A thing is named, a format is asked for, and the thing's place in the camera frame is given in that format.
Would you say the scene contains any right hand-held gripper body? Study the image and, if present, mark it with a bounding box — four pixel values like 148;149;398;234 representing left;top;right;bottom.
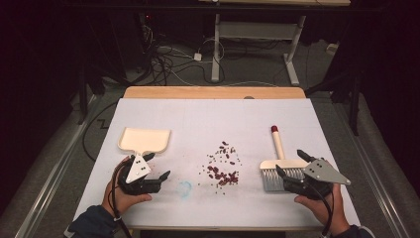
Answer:
282;158;352;201

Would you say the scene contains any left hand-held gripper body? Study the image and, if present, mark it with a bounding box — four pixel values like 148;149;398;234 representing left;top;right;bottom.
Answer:
117;154;162;196

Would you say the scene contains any cream dustpan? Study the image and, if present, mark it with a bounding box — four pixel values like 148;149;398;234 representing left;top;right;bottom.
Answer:
117;127;172;159

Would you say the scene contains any cream brush with red tip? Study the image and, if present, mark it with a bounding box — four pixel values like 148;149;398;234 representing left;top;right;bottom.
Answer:
259;125;312;193

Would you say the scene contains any pile of red beans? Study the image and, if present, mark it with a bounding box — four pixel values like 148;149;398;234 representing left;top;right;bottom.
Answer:
197;140;243;196

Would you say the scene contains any person's left hand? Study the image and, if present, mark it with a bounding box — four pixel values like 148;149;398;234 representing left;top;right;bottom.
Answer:
101;157;154;218

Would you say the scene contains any person's right hand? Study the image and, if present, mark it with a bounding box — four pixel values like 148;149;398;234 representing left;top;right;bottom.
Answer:
293;182;352;236

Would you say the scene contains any white table cover board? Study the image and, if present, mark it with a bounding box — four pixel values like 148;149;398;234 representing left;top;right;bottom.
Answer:
72;97;362;230

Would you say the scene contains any black stand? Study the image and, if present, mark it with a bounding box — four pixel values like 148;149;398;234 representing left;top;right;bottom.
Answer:
305;63;362;137
76;60;107;126

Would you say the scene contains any wooden table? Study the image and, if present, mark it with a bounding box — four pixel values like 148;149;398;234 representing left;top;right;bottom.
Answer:
72;85;362;232

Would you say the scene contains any white box on floor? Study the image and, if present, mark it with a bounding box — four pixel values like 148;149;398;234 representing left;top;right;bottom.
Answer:
325;42;340;56

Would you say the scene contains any left hand-held gripper cable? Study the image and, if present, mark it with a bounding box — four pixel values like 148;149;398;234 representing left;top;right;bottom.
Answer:
110;163;133;238

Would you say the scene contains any hand-held gripper cable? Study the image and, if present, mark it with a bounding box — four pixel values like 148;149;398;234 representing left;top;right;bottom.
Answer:
110;163;133;238
305;181;335;238

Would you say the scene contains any right hand-held gripper cable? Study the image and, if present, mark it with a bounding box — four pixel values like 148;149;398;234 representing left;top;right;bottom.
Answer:
305;181;335;238

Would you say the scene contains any metal floor rail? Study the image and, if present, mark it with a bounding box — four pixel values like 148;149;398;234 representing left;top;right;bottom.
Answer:
331;100;411;238
14;94;102;238

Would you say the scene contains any black floor cable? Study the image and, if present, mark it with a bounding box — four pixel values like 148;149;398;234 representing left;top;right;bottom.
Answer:
81;100;119;164

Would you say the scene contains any tangle of black floor cables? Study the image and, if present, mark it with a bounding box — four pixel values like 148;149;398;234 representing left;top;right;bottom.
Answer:
140;23;227;87

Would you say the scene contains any white desk frame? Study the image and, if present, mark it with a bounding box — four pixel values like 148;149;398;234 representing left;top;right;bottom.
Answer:
197;0;352;86

